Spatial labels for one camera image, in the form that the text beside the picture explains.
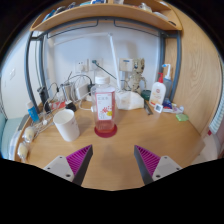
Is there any black upright device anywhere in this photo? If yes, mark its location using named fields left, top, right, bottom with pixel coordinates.
left=37, top=86, right=51, bottom=113

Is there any small white thermometer display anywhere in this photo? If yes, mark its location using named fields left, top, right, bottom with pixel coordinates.
left=153, top=103, right=164, bottom=114

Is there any white wall outlet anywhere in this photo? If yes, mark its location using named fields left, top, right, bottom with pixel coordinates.
left=74, top=60, right=87, bottom=73
left=89, top=58, right=103, bottom=70

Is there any flat round red coaster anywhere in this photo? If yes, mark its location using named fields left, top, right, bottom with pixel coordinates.
left=94, top=124, right=118, bottom=138

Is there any bed with teal sheet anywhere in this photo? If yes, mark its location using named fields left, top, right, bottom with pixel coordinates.
left=0, top=113, right=24, bottom=158

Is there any dark pen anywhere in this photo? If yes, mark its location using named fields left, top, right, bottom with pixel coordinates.
left=143, top=99, right=154, bottom=116

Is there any white tissue box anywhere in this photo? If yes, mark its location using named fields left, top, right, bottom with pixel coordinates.
left=114, top=90, right=145, bottom=111

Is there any blue tube with white cap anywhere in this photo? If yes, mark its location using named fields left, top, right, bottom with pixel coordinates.
left=26, top=100, right=40, bottom=123

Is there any steel mug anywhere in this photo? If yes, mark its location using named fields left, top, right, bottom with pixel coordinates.
left=60, top=83, right=74, bottom=103

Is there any brown tree figurine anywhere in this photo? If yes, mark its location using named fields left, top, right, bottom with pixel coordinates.
left=128, top=58, right=148, bottom=95

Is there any wooden shelf unit with items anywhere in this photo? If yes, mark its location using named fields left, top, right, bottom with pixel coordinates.
left=29, top=0, right=183, bottom=33

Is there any white power adapter box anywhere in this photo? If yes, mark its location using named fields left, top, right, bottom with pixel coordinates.
left=73, top=83, right=90, bottom=100

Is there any small black charger block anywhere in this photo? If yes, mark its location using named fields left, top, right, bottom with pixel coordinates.
left=64, top=100, right=78, bottom=113

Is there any grey tablet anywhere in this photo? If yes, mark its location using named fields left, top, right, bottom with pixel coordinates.
left=18, top=114, right=30, bottom=132

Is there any white lotion bottle red pump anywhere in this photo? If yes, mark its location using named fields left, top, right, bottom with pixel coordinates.
left=148, top=72, right=167, bottom=107

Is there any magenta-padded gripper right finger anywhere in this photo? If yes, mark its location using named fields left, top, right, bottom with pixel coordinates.
left=133, top=144, right=183, bottom=185

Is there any wrapped pale bun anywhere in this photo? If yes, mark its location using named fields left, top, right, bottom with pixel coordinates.
left=23, top=125, right=36, bottom=143
left=17, top=142, right=30, bottom=160

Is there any white wall network box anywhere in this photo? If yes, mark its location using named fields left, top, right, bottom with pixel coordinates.
left=119, top=58, right=134, bottom=72

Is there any white desk lamp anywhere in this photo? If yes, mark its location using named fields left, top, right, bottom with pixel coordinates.
left=51, top=32, right=123, bottom=93

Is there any grey metal desk frame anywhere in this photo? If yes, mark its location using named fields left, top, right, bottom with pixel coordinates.
left=23, top=16, right=183, bottom=108

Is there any white blue spray bottle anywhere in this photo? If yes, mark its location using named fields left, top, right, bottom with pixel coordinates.
left=162, top=63, right=174, bottom=99

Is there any dark green bowl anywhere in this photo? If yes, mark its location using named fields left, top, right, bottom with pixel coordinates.
left=140, top=89, right=153, bottom=101

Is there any clear bottle with pink drink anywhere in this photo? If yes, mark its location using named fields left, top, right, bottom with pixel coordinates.
left=90, top=75, right=117, bottom=133

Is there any white paper cup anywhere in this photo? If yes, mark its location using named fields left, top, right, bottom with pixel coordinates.
left=52, top=108, right=81, bottom=143

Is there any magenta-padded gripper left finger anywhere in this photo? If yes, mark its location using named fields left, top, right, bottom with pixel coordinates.
left=43, top=144, right=94, bottom=186

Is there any white wall radiator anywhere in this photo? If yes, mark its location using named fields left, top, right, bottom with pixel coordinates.
left=209, top=99, right=224, bottom=134

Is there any small green sponge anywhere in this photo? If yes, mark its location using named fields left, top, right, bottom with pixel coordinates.
left=175, top=113, right=190, bottom=122

